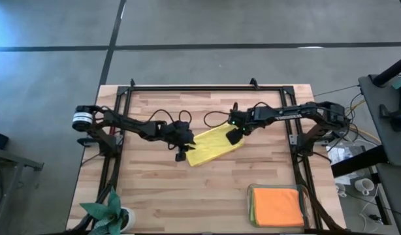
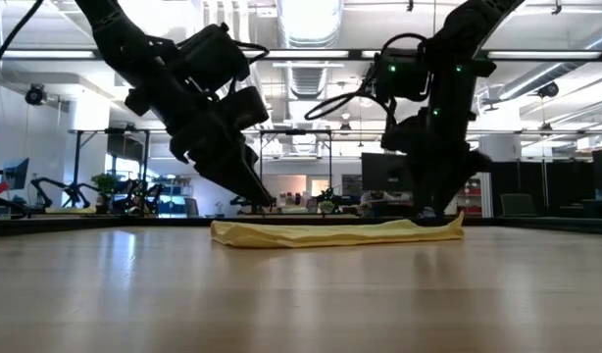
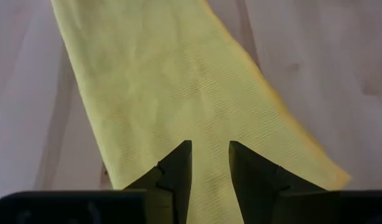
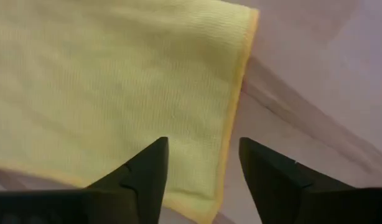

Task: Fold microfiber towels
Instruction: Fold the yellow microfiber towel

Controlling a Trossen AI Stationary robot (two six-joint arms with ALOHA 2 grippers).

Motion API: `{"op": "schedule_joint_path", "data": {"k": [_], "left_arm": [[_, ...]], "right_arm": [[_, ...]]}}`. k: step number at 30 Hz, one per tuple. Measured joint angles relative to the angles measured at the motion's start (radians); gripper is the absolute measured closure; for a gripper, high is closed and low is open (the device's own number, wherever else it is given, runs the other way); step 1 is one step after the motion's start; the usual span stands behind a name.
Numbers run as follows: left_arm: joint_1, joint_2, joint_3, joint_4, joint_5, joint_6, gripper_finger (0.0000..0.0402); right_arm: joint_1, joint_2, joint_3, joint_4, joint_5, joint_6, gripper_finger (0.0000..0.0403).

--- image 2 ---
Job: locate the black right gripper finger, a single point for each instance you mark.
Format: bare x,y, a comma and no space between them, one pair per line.
443,181

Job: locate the red shelf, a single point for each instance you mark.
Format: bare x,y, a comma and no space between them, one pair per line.
472,196

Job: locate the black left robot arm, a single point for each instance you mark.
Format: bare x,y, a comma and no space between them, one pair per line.
119,39

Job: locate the small desk plant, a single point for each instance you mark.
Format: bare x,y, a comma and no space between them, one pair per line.
326,203

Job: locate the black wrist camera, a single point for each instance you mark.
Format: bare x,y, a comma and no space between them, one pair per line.
244,108
398,131

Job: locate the yellow microfiber towel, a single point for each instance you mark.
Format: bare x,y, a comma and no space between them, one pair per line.
330,235

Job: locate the black aluminium table frame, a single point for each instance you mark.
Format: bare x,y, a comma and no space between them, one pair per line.
85,223

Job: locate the blue lit monitor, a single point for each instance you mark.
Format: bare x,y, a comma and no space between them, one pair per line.
16,172

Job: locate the white ventilation duct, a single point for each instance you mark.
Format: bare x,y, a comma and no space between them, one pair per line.
308,22

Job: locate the leafy background plant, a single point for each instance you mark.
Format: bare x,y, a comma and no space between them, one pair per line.
104,184

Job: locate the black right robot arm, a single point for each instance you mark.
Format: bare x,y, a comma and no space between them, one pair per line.
458,39

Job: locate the person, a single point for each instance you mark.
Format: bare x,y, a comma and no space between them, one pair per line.
374,198

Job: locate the black computer monitor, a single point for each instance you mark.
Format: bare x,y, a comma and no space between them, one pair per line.
384,171

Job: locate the black hanging camera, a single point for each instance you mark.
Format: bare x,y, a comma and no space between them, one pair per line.
35,95
548,90

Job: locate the black background station frame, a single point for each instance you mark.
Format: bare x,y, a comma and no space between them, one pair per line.
77,162

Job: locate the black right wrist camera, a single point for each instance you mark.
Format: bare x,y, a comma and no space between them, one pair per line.
398,131

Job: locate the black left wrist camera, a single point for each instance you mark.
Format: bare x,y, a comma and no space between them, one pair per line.
244,108

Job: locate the black background robot arm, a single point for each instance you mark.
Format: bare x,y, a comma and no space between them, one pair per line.
41,185

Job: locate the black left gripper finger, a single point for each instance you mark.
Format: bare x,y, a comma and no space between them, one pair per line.
242,176

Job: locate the black partition wall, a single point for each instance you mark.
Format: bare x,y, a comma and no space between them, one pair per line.
526,176

